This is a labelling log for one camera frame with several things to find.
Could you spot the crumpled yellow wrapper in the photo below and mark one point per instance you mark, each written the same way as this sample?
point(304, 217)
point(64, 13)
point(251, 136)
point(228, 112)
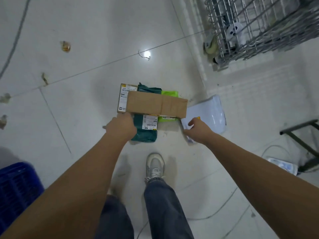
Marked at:
point(66, 46)

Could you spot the dark green poly mailer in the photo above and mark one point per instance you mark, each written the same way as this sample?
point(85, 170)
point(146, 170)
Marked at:
point(144, 135)

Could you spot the white power strip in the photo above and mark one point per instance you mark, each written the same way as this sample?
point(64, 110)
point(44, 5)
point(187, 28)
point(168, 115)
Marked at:
point(284, 166)

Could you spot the dark folding stool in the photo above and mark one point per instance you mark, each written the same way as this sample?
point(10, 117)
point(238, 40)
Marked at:
point(299, 126)

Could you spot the white smartphone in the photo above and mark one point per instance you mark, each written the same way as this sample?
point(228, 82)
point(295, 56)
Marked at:
point(235, 32)

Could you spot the person's left hand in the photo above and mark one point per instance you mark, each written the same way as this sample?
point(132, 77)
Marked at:
point(122, 129)

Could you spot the pale crumpled litter scrap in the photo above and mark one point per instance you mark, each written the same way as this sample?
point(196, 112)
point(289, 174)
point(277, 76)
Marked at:
point(5, 98)

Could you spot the person's left leg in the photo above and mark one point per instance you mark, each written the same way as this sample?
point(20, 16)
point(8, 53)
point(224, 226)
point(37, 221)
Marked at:
point(114, 221)

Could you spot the curled dark thread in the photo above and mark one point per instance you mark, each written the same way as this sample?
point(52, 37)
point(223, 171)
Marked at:
point(148, 57)

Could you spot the person's left forearm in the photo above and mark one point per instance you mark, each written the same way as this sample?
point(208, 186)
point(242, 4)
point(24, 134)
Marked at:
point(69, 196)

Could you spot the person's leg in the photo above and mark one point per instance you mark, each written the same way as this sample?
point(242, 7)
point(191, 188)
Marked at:
point(167, 211)
point(114, 221)

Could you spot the white grey poly mailer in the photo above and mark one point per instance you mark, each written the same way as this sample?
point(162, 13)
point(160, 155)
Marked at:
point(211, 114)

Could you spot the blue plastic crate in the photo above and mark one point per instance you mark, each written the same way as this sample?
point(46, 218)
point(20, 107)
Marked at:
point(17, 191)

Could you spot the brown torn litter scrap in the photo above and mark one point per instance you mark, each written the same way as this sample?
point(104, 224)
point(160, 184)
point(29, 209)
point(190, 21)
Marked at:
point(3, 121)

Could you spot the person's right hand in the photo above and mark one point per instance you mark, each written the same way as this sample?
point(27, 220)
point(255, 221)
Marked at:
point(202, 133)

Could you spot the thin brown litter scrap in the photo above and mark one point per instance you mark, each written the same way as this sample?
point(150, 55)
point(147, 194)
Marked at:
point(44, 79)

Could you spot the person's right forearm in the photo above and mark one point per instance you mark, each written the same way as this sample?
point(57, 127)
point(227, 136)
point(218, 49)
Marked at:
point(269, 186)

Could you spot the person's right leg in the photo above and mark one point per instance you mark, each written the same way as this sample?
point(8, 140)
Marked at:
point(167, 211)

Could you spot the person's right grey shoe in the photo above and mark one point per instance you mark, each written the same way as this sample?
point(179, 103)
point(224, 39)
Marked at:
point(155, 166)

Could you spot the long brown cardboard box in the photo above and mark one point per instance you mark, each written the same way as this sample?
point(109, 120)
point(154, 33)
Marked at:
point(149, 103)

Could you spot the light green poly mailer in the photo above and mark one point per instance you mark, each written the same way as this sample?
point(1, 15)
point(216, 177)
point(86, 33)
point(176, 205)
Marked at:
point(169, 93)

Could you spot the brown box with white label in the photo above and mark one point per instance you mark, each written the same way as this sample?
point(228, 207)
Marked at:
point(122, 102)

